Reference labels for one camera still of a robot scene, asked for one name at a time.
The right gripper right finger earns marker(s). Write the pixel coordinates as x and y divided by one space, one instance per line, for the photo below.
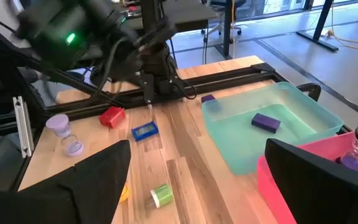
315 186

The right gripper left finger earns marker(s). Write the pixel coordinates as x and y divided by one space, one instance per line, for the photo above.
89 193

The orange hourglass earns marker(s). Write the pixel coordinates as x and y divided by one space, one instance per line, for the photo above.
125 193

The small green white-capped hourglass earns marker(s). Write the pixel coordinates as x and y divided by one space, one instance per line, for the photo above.
163 194

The lavender hourglass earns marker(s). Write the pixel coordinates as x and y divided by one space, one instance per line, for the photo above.
59 123

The purple digital clock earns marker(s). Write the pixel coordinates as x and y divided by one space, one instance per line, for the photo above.
266 123

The blue digital clock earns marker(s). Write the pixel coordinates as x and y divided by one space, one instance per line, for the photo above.
145 130

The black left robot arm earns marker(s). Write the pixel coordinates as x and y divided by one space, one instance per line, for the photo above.
57 34

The black office chair base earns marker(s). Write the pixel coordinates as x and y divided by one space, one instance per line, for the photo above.
219 29

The pink translucent plastic bin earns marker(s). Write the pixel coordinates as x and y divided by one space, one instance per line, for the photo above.
269 193

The red box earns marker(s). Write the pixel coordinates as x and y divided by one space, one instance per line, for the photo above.
112 116

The green translucent plastic bin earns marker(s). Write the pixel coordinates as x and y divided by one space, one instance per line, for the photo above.
244 149

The small purple block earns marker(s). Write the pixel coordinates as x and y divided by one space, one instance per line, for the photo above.
208 98

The black desk leg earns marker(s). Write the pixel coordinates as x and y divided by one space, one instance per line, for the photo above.
319 31

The large black-framed window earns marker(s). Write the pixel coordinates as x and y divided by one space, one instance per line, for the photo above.
275 6

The silver aluminium bracket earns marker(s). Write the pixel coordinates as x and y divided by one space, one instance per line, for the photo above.
23 124

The black aluminium table frame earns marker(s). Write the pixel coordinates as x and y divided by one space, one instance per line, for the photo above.
235 76

